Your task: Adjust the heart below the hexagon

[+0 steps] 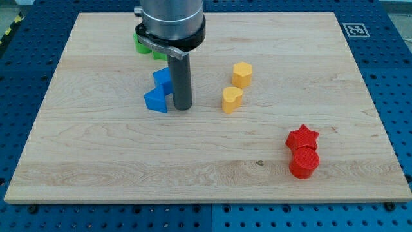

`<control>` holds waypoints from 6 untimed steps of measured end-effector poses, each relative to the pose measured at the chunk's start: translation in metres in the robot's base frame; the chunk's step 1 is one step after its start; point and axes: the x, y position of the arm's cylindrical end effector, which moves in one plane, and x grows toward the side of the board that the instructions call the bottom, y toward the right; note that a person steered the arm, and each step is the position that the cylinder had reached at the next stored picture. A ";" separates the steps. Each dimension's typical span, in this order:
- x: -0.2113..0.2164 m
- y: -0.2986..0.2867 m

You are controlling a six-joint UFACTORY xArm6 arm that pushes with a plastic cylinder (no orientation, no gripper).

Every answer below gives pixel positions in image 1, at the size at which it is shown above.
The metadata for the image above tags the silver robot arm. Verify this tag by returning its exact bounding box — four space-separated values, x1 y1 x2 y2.
134 0 206 60

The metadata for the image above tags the yellow heart block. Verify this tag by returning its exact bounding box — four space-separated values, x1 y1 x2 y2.
222 86 243 114

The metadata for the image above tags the yellow hexagon block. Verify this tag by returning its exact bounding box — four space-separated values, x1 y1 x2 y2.
232 62 253 89

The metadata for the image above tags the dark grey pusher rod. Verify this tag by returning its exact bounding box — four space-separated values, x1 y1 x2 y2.
168 54 192 111

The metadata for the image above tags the blue triangle block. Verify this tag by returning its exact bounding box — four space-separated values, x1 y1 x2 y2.
144 86 167 113

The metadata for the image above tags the blue cube block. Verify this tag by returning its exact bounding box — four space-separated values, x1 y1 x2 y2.
153 67 173 95

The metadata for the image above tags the wooden board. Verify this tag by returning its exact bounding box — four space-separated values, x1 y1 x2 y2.
5 12 411 204

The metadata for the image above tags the green block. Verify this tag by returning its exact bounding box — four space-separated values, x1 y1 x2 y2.
133 33 167 61

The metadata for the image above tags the red star block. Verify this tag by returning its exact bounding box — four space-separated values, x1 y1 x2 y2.
285 124 319 150

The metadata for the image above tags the red cylinder block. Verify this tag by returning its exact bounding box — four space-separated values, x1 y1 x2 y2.
289 147 320 179

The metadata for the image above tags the white fiducial marker tag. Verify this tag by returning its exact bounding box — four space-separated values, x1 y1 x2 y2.
342 23 370 38

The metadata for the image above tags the black yellow hazard tape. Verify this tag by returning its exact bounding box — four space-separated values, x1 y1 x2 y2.
1 12 24 46

